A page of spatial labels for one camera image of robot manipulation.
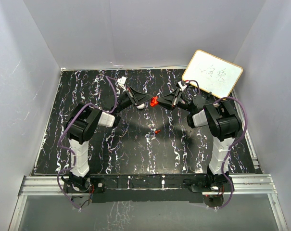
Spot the purple cable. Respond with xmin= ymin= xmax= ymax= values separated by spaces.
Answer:
xmin=187 ymin=79 xmax=249 ymax=174
xmin=56 ymin=76 xmax=119 ymax=193

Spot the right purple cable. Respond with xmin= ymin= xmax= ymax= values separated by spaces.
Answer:
xmin=187 ymin=79 xmax=249 ymax=174

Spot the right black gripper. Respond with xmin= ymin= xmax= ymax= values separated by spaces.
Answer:
xmin=155 ymin=88 xmax=194 ymax=113

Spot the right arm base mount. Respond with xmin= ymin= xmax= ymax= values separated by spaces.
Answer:
xmin=183 ymin=178 xmax=234 ymax=193

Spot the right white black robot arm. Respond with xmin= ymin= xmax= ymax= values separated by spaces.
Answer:
xmin=155 ymin=88 xmax=242 ymax=191

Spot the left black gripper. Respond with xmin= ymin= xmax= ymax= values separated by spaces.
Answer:
xmin=114 ymin=87 xmax=153 ymax=115

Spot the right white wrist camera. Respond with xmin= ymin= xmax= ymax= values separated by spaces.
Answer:
xmin=177 ymin=80 xmax=189 ymax=92

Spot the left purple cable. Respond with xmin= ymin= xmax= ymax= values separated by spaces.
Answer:
xmin=56 ymin=76 xmax=119 ymax=193

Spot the aluminium front rail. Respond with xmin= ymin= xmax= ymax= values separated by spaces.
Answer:
xmin=18 ymin=174 xmax=277 ymax=196

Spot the small whiteboard yellow frame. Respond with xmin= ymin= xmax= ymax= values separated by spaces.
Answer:
xmin=182 ymin=50 xmax=243 ymax=98

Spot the red earbud charging case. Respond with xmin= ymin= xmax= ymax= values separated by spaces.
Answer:
xmin=150 ymin=97 xmax=158 ymax=107

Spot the white earbud charging case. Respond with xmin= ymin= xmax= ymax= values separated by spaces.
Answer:
xmin=137 ymin=103 xmax=145 ymax=110

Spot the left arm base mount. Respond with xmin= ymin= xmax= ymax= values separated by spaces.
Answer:
xmin=61 ymin=177 xmax=106 ymax=194

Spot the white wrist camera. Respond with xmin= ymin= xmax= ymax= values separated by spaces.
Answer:
xmin=177 ymin=80 xmax=189 ymax=92
xmin=117 ymin=77 xmax=127 ymax=90

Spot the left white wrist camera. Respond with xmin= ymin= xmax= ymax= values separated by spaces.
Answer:
xmin=117 ymin=77 xmax=127 ymax=90

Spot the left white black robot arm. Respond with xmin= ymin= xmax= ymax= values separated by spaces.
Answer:
xmin=65 ymin=87 xmax=152 ymax=192

